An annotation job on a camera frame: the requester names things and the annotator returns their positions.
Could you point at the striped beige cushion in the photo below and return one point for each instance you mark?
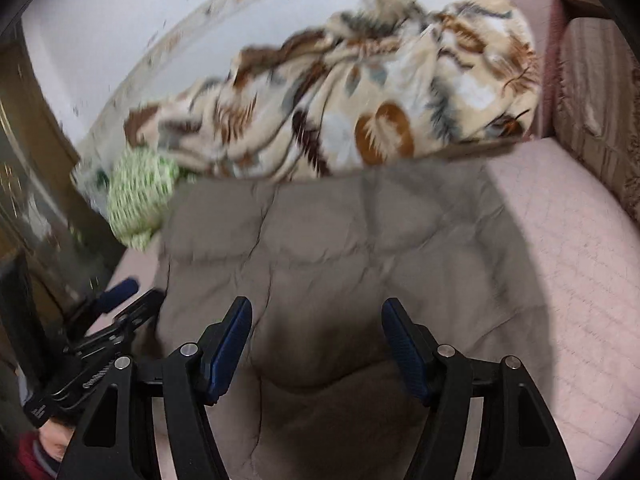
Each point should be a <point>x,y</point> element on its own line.
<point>600,100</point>

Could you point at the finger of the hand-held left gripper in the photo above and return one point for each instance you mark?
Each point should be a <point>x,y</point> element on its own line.
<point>140,312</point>
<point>117,292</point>

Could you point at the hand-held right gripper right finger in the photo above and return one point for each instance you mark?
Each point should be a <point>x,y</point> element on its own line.
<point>400,335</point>

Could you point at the reddish wooden bed frame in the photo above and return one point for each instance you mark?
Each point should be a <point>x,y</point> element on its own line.
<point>552,60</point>

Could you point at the person's left forearm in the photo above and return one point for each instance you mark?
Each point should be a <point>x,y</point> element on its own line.
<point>35,460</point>

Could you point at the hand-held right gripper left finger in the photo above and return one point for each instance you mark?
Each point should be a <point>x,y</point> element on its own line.
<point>232,332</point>

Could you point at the grey padded jacket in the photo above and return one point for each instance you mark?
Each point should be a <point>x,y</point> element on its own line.
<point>325,260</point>

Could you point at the person's left hand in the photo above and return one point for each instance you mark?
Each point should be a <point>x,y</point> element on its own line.
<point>56,440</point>

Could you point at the green patterned pillow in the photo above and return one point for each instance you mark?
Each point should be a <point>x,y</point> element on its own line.
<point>137,195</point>

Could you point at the clear plastic bag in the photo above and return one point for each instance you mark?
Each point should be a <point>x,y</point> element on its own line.
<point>92,185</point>

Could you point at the leaf printed fleece blanket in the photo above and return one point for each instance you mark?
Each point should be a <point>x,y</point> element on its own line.
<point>350,95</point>

